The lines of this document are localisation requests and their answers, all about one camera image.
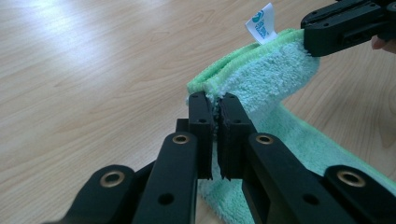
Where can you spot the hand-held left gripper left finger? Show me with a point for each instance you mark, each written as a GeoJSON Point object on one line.
{"type": "Point", "coordinates": [200, 109]}

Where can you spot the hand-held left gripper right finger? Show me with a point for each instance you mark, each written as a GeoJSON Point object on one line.
{"type": "Point", "coordinates": [232, 112]}

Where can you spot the green microfibre towel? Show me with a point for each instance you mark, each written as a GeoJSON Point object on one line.
{"type": "Point", "coordinates": [264, 77]}

